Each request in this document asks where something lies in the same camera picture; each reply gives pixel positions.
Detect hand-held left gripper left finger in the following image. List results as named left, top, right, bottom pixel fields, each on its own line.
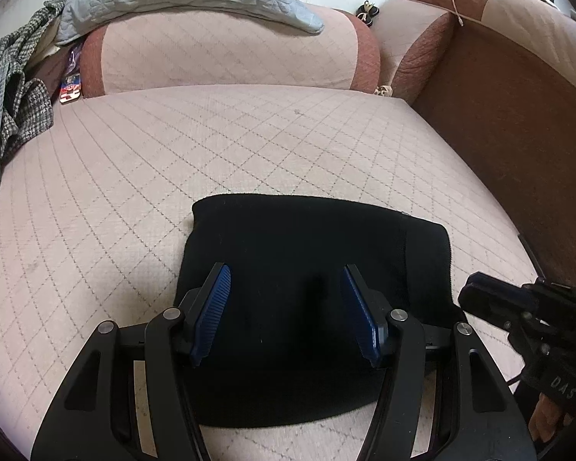
left=30, top=262, right=232, bottom=461

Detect pink and brown quilted sofa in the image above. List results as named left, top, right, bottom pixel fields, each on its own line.
left=0, top=0, right=576, bottom=461

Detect houndstooth jacket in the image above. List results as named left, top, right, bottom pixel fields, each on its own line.
left=0, top=0, right=68, bottom=207

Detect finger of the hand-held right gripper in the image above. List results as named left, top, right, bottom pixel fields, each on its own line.
left=465, top=272, right=538, bottom=313
left=458, top=287, right=521, bottom=332

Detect red blue printed packet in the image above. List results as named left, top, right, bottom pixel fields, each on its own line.
left=60, top=74, right=82, bottom=105

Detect person's right hand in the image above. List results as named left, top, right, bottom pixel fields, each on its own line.
left=529, top=391, right=564, bottom=445

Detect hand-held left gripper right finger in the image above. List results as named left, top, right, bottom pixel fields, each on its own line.
left=342, top=264, right=538, bottom=461

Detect black pants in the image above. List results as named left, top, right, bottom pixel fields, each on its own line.
left=174, top=194, right=454, bottom=429

